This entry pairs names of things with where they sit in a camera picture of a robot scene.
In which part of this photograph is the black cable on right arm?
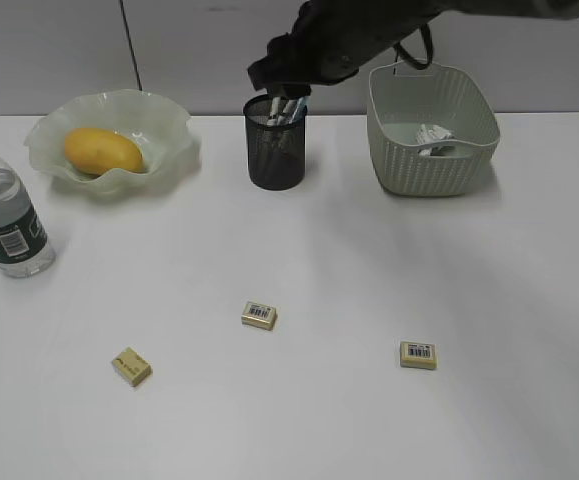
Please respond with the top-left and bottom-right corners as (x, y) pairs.
(392, 24), (434, 71)

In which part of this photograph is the black mesh pen holder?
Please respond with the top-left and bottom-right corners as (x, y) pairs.
(243, 95), (308, 191)

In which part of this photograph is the yellow eraser with black logo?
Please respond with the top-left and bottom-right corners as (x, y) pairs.
(111, 347), (153, 388)

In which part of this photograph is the blue white retractable pen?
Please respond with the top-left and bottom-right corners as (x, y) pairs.
(290, 96), (309, 124)

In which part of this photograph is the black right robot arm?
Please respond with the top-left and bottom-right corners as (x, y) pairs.
(247, 0), (579, 99)

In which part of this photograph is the pale green wavy glass plate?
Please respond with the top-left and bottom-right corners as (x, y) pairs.
(24, 89), (200, 195)

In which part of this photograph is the clear plastic water bottle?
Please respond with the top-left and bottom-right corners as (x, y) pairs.
(0, 157), (56, 278)

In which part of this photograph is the black cable on left wall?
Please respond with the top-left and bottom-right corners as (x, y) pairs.
(118, 0), (145, 92)

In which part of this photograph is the pale green woven plastic basket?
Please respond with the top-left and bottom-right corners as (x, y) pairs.
(366, 61), (500, 197)

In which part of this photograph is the beige retractable pen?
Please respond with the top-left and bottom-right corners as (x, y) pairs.
(266, 96), (282, 127)

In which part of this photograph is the yellow eraser barcode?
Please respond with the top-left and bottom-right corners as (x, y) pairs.
(399, 341), (438, 370)
(241, 301), (278, 331)

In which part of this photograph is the white waste paper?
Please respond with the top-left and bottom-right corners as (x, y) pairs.
(415, 124), (455, 157)

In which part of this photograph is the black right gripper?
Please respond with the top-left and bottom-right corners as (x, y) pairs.
(247, 33), (359, 100)

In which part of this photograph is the yellow mango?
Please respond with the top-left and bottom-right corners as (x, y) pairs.
(64, 128), (144, 176)

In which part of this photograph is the white grey retractable pen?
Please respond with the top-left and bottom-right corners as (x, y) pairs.
(276, 100), (297, 125)

